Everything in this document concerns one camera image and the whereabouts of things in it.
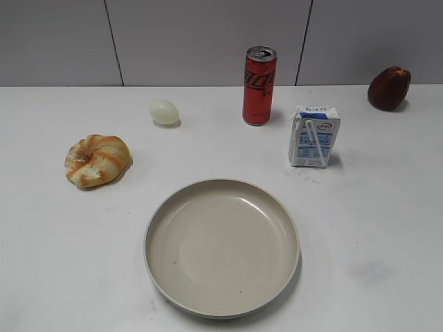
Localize white blue milk carton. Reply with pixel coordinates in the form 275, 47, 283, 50
288, 105, 341, 168

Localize beige round plate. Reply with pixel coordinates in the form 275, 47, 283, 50
144, 178, 300, 319

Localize white peeled egg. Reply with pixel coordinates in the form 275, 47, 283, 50
150, 100, 179, 125

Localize red soda can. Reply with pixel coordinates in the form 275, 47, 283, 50
242, 46, 277, 126

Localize braided bread roll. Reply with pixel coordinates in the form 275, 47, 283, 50
64, 134, 132, 188

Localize dark red fruit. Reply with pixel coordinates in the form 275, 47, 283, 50
368, 66, 411, 111

